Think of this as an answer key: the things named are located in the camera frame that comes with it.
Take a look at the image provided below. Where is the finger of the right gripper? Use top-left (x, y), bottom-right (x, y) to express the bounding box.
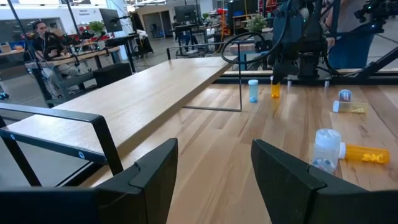
top-left (269, 61), bottom-right (299, 85)

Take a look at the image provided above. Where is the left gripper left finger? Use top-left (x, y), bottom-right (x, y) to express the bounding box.
top-left (93, 138), bottom-right (179, 224)

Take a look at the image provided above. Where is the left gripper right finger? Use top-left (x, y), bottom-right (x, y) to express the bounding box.
top-left (251, 139), bottom-right (369, 224)

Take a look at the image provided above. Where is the orange pill bottle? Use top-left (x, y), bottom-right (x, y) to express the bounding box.
top-left (270, 81), bottom-right (281, 100)
top-left (338, 142), bottom-right (391, 165)

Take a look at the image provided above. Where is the blue pill bottle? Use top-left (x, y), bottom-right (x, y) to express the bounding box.
top-left (248, 79), bottom-right (259, 104)

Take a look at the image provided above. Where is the clear pill bottle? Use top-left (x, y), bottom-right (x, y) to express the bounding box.
top-left (312, 128), bottom-right (343, 174)

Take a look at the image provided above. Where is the pale yellow pill bottle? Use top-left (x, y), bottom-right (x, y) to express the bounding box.
top-left (332, 100), bottom-right (369, 114)

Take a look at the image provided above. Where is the bushy green plant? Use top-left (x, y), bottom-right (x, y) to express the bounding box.
top-left (245, 14), bottom-right (268, 34)

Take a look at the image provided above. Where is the small wooden bench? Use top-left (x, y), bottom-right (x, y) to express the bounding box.
top-left (229, 42), bottom-right (273, 72)

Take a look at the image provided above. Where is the blue bin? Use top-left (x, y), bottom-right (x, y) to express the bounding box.
top-left (326, 30), bottom-right (376, 70)

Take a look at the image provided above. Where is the orange ladder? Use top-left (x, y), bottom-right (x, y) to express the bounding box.
top-left (219, 8), bottom-right (231, 35)

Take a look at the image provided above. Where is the black equipment green light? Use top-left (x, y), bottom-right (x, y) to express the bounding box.
top-left (353, 0), bottom-right (398, 35)

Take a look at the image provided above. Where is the black monitor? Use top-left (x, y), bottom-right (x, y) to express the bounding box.
top-left (173, 4), bottom-right (197, 23)
top-left (98, 8), bottom-right (124, 34)

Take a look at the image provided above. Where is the black cabinet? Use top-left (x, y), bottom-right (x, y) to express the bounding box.
top-left (92, 62), bottom-right (133, 89)

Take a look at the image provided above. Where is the long wooden desk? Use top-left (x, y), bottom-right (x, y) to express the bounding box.
top-left (0, 45), bottom-right (121, 71)

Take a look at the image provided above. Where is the black desk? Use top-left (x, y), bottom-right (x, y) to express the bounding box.
top-left (104, 33), bottom-right (139, 73)

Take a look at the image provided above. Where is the green potted plant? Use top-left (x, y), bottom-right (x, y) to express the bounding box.
top-left (88, 20), bottom-right (106, 35)

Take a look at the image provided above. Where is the person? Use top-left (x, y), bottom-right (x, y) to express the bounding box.
top-left (30, 20), bottom-right (82, 97)

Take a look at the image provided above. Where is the black looped camera cable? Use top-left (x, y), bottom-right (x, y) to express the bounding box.
top-left (220, 0), bottom-right (293, 65)

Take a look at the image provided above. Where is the black aluminium rig frame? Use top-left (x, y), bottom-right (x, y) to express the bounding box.
top-left (214, 46), bottom-right (398, 85)

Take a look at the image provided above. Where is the wooden shelf black frame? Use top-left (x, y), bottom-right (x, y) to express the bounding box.
top-left (0, 42), bottom-right (243, 187)

